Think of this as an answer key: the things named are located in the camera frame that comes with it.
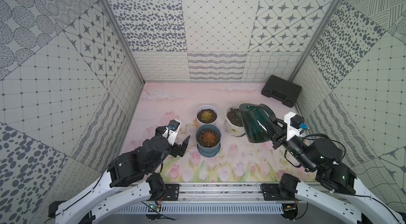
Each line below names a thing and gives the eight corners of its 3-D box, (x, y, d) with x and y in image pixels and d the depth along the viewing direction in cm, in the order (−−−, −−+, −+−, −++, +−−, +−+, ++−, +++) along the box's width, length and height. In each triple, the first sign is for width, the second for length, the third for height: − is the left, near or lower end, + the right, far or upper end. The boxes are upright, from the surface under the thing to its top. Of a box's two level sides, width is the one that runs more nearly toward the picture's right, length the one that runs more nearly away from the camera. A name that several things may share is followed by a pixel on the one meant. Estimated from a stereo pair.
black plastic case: (259, 94, 116) (261, 89, 112) (270, 77, 128) (272, 72, 124) (291, 109, 108) (295, 104, 103) (300, 90, 119) (303, 85, 115)
